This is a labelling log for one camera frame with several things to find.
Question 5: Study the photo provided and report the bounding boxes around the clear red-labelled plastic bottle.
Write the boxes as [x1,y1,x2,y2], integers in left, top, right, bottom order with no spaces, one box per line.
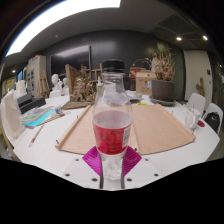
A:
[91,58,134,181]

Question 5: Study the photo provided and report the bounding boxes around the white plaster bust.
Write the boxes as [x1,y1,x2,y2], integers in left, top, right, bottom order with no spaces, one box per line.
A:
[61,77,70,91]
[50,73,63,93]

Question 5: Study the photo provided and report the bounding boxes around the black backpack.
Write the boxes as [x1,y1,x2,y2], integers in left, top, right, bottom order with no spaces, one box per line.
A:
[203,111,221,133]

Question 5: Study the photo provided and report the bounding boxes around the red-tipped paintbrush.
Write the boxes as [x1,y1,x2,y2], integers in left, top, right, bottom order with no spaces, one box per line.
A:
[28,123,45,148]

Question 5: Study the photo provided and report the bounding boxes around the white cabinet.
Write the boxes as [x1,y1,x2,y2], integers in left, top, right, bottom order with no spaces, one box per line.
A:
[25,54,47,99]

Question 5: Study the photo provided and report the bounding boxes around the printed paper sheets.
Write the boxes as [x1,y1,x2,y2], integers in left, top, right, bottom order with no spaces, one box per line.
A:
[125,89,143,102]

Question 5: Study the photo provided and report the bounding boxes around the dried plant in dark pot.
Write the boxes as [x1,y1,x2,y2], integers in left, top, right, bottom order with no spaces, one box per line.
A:
[149,46,177,103]

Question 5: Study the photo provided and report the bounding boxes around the wooden easel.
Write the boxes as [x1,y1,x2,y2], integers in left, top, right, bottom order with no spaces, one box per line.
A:
[39,69,51,98]
[87,63,104,83]

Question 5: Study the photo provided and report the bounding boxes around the white ceramic mug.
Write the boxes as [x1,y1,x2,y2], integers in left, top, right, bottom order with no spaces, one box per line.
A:
[184,107,202,130]

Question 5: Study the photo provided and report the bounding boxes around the carved wooden figure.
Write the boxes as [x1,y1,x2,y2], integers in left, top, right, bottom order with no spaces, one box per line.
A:
[195,77,206,98]

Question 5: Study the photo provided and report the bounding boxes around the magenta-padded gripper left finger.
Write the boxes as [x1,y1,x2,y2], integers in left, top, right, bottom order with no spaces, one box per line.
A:
[62,145,105,190]

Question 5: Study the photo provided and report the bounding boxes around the white canvas bag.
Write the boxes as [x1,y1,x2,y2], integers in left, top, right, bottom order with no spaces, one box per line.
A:
[0,91,26,141]

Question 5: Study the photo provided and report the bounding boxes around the colourful painted sheet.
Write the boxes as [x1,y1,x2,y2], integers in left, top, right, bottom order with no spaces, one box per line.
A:
[20,105,66,128]

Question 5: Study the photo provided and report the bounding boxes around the beige wooden drawing board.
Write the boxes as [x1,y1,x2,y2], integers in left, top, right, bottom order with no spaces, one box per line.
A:
[55,103,197,156]

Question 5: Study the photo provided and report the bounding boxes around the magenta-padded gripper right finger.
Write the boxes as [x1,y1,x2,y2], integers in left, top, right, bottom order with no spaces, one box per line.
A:
[120,145,164,190]

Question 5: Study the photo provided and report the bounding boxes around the large ceiling light panel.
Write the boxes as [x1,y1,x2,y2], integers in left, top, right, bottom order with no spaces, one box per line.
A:
[4,0,122,58]

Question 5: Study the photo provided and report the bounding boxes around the black wall screen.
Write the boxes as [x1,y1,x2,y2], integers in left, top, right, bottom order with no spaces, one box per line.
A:
[49,45,92,76]

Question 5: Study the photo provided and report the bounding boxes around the dried branch wooden sculpture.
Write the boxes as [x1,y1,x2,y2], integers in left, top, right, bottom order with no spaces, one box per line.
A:
[62,63,98,110]

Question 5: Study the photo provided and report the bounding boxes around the black case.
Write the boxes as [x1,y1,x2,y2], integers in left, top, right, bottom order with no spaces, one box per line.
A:
[17,93,47,115]

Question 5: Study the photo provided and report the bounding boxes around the dark round pot saucer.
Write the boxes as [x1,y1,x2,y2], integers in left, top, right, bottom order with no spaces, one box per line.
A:
[148,94,177,107]

